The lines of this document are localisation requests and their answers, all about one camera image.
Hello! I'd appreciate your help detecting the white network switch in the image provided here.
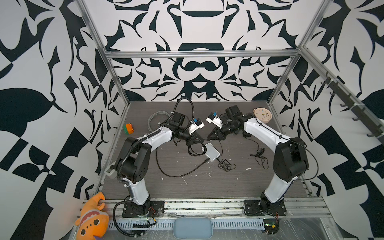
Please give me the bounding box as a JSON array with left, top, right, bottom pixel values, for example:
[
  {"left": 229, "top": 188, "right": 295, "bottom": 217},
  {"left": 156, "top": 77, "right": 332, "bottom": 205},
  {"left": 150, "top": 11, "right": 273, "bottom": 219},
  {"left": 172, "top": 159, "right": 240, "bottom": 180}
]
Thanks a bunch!
[{"left": 205, "top": 143, "right": 221, "bottom": 162}]

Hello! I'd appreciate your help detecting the long black cable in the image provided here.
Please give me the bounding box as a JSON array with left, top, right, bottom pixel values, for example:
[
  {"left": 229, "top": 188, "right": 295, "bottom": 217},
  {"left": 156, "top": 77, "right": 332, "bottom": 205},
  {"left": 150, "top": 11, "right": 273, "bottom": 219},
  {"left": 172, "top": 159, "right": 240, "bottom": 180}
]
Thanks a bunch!
[{"left": 155, "top": 148, "right": 210, "bottom": 178}]

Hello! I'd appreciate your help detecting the black power adapter with cable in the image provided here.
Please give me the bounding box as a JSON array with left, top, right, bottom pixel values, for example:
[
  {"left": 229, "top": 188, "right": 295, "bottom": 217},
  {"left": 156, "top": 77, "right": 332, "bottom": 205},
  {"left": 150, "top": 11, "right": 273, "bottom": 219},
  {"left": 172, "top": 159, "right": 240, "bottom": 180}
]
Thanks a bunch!
[{"left": 217, "top": 141, "right": 237, "bottom": 172}]

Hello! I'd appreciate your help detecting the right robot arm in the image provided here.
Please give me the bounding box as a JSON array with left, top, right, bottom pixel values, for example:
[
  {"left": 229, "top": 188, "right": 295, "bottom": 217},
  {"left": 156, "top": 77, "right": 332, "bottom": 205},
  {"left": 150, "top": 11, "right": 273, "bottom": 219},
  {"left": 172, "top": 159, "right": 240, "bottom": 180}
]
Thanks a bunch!
[{"left": 206, "top": 105, "right": 309, "bottom": 211}]

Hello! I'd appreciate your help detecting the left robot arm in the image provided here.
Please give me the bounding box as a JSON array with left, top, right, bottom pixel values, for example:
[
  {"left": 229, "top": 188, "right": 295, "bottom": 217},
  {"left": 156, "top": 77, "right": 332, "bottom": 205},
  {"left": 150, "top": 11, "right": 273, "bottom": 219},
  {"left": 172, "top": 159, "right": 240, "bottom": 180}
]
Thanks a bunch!
[{"left": 113, "top": 112, "right": 207, "bottom": 207}]

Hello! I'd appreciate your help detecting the orange green toy block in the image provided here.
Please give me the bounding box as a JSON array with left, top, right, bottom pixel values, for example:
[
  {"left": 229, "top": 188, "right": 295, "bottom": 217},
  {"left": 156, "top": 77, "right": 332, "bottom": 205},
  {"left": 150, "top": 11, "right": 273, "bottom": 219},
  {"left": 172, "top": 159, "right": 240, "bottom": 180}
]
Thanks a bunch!
[{"left": 123, "top": 124, "right": 134, "bottom": 135}]

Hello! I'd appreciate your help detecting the grey blue cushion pad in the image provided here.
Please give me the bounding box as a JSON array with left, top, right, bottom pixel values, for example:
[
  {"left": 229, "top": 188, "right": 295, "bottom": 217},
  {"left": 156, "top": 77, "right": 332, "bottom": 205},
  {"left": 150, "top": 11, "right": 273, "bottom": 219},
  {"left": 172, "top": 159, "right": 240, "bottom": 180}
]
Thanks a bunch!
[{"left": 173, "top": 217, "right": 214, "bottom": 240}]

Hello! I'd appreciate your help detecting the orange plush fish toy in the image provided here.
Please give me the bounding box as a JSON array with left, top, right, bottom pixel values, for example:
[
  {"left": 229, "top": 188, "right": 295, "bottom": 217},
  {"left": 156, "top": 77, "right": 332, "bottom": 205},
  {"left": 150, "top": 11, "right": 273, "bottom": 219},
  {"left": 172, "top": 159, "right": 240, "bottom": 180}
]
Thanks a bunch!
[{"left": 75, "top": 192, "right": 110, "bottom": 240}]

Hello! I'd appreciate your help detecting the grey coiled ethernet cable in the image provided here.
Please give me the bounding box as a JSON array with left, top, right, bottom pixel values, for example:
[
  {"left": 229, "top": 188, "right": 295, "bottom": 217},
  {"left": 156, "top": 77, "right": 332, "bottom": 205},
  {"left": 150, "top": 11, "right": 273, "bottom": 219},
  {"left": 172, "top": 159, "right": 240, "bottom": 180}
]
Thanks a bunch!
[{"left": 146, "top": 110, "right": 172, "bottom": 133}]

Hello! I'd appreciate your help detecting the black wall hook rail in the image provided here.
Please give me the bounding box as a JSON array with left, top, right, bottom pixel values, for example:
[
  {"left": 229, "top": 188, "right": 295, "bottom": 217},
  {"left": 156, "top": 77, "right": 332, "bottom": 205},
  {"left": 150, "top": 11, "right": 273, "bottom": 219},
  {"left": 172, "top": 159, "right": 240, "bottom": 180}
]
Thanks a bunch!
[{"left": 322, "top": 71, "right": 384, "bottom": 145}]

